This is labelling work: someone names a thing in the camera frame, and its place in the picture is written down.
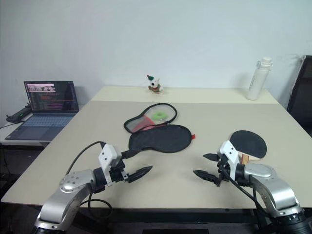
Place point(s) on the black table frame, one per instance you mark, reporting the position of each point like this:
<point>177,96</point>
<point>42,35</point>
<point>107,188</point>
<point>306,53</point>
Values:
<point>170,215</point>

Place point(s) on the black device with green light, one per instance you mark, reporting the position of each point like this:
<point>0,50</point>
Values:
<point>18,114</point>

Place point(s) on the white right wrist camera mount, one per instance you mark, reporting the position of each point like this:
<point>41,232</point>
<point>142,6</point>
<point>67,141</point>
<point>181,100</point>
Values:
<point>228,150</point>

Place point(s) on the white plush dog toy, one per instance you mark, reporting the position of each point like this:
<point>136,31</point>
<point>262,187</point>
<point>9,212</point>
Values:
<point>154,85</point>

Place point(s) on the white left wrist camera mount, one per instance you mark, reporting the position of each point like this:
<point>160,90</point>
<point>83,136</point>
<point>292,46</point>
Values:
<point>107,156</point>

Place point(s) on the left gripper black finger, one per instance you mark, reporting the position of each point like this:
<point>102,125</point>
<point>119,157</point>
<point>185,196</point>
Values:
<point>139,173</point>
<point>129,154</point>

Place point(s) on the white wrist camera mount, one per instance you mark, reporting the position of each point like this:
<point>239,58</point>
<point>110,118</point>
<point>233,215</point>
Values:
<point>228,150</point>
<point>107,156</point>

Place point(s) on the white water bottle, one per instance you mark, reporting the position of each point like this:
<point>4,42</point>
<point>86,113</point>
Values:
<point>254,83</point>

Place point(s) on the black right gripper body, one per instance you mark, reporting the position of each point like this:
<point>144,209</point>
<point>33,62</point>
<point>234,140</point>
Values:
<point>223,171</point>

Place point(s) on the black table tennis paddle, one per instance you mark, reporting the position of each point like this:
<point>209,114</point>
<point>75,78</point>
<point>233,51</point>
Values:
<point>248,143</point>

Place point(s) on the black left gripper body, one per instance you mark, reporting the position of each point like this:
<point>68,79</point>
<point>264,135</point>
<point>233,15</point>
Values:
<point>119,173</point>

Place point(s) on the black chair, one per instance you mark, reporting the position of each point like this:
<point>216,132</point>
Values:
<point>302,97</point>

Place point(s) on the open grey laptop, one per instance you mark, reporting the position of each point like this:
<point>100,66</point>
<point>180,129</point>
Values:
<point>44,122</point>

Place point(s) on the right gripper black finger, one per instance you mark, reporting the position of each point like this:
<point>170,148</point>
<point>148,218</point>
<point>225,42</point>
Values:
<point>206,175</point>
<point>211,157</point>

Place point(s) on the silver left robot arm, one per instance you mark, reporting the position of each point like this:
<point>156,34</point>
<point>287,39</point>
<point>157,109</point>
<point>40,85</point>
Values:
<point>70,182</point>

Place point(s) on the black racket cover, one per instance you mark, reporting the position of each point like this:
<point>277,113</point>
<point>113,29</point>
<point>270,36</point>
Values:
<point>158,139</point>

